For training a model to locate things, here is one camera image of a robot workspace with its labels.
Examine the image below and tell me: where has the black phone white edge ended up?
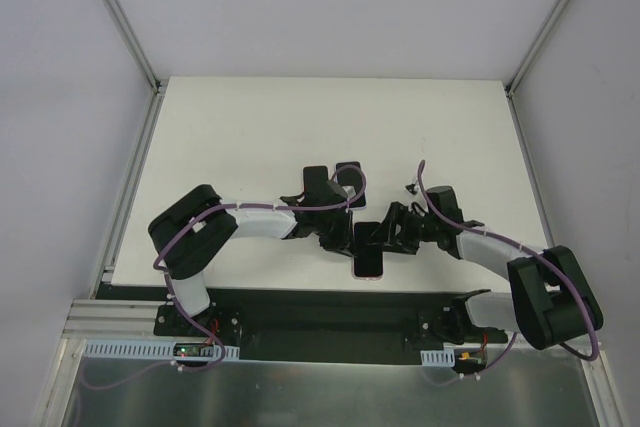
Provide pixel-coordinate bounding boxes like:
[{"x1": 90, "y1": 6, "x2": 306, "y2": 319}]
[{"x1": 335, "y1": 161, "x2": 366, "y2": 210}]

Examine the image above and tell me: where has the clear phone case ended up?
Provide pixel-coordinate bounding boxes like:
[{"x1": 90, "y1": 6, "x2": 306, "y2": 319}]
[{"x1": 352, "y1": 266, "x2": 384, "y2": 281}]

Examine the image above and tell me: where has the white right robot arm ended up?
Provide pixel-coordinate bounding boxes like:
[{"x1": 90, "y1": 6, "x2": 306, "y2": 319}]
[{"x1": 356, "y1": 186, "x2": 604, "y2": 361}]

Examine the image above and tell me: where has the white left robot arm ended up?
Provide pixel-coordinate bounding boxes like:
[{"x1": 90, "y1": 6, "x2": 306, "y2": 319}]
[{"x1": 148, "y1": 180, "x2": 363, "y2": 336}]

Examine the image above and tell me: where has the right white cable duct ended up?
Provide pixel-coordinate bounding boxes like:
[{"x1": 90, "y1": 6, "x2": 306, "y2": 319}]
[{"x1": 420, "y1": 347, "x2": 456, "y2": 368}]

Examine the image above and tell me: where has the white cable duct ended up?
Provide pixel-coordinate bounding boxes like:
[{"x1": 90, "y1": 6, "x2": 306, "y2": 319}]
[
  {"x1": 420, "y1": 347, "x2": 456, "y2": 368},
  {"x1": 84, "y1": 339, "x2": 240, "y2": 362}
]

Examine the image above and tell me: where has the left aluminium frame post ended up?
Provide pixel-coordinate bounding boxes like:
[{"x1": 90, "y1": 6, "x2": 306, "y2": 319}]
[{"x1": 77, "y1": 0, "x2": 169, "y2": 96}]

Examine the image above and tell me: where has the aluminium frame post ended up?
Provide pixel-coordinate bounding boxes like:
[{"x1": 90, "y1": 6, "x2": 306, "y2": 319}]
[
  {"x1": 504, "y1": 0, "x2": 606, "y2": 98},
  {"x1": 77, "y1": 0, "x2": 169, "y2": 96}
]

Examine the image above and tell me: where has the aluminium front rail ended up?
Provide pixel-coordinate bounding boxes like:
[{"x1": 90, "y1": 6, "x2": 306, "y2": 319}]
[{"x1": 64, "y1": 296, "x2": 166, "y2": 338}]

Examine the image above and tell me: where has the left white cable duct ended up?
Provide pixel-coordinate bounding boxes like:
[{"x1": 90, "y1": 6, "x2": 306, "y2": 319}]
[{"x1": 84, "y1": 339, "x2": 240, "y2": 362}]

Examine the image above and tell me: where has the right aluminium frame post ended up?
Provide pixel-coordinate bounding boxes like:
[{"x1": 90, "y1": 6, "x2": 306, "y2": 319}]
[{"x1": 504, "y1": 0, "x2": 606, "y2": 98}]

